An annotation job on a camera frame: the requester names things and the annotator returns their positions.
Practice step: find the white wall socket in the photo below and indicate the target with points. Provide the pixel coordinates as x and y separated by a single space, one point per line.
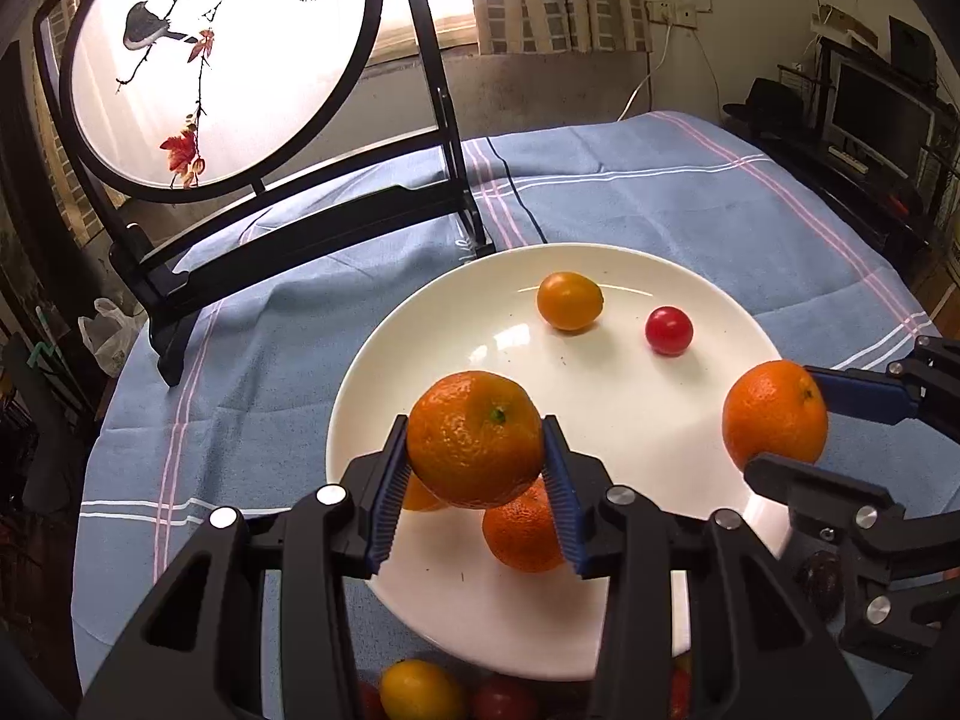
670 12

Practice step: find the computer monitor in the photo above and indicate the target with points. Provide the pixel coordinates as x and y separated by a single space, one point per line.
881 120

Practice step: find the white plastic bag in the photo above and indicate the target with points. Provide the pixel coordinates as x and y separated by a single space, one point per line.
109 334

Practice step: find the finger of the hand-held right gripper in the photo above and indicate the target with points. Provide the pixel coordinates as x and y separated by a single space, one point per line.
862 397
814 491

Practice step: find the bird painting table screen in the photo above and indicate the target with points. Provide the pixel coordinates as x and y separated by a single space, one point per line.
225 52

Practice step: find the blue striped tablecloth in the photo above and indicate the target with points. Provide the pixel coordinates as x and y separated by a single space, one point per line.
675 187

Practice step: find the dark purple tomato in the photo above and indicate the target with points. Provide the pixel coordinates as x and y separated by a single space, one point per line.
504 699

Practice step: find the red cherry tomato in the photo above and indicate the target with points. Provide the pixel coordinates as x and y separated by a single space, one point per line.
679 690
370 703
668 330

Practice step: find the yellow cherry tomato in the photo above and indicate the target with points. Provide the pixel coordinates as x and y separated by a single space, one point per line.
420 690

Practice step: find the orange cherry tomato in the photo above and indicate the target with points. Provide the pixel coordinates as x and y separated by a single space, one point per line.
570 301
420 499

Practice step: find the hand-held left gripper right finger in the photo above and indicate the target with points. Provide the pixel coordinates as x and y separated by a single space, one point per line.
561 499

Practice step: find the black low cabinet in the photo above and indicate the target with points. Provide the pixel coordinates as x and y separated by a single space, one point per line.
855 195

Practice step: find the brown water chestnut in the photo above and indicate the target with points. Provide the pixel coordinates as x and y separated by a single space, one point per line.
817 581

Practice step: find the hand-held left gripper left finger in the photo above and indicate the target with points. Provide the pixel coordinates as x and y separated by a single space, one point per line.
388 499

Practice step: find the black hat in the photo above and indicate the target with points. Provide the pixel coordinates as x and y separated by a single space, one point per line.
772 101

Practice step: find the mandarin orange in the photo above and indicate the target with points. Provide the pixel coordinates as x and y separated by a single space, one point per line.
772 412
517 536
472 439

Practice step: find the black speaker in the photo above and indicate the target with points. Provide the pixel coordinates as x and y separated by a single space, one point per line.
911 45

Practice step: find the white round plate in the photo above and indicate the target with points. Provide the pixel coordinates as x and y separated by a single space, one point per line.
637 405

